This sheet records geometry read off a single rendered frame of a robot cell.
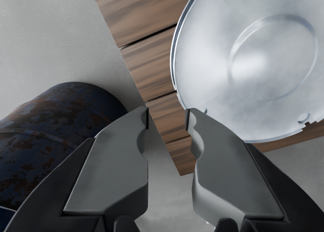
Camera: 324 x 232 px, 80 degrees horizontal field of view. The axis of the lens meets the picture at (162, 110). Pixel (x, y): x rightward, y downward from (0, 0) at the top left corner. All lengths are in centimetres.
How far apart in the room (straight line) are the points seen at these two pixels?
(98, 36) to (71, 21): 9
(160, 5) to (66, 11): 45
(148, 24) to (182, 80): 9
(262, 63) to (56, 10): 59
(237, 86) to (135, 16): 18
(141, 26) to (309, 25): 23
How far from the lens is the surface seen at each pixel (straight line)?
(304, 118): 43
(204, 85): 32
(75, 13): 70
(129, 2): 30
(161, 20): 30
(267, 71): 33
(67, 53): 73
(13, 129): 49
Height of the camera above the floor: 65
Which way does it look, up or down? 62 degrees down
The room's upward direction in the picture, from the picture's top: 180 degrees clockwise
